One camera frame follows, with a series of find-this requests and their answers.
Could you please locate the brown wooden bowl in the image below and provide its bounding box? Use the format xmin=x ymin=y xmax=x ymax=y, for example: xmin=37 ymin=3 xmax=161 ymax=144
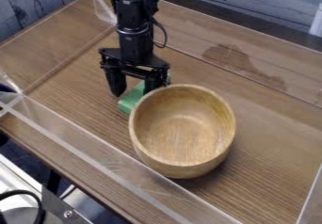
xmin=128 ymin=84 xmax=236 ymax=179

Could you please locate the green rectangular block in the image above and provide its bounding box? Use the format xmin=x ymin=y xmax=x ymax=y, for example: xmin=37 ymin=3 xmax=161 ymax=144
xmin=117 ymin=81 xmax=144 ymax=115

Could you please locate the metal table bracket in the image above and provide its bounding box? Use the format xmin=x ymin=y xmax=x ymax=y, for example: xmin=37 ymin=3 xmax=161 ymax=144
xmin=41 ymin=187 xmax=93 ymax=224

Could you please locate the black cable loop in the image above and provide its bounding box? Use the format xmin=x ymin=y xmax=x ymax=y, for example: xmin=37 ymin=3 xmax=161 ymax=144
xmin=0 ymin=189 xmax=47 ymax=224

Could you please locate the black table leg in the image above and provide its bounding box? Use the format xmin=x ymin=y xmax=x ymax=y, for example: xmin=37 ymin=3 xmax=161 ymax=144
xmin=47 ymin=170 xmax=61 ymax=195

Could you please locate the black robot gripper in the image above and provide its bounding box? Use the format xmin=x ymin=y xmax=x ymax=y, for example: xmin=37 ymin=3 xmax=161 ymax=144
xmin=97 ymin=24 xmax=169 ymax=97

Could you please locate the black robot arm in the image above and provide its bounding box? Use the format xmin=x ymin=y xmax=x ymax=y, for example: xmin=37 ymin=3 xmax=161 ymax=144
xmin=97 ymin=0 xmax=169 ymax=96

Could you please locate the clear acrylic tray wall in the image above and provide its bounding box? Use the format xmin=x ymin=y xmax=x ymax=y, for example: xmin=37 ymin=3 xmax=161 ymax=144
xmin=0 ymin=0 xmax=322 ymax=224

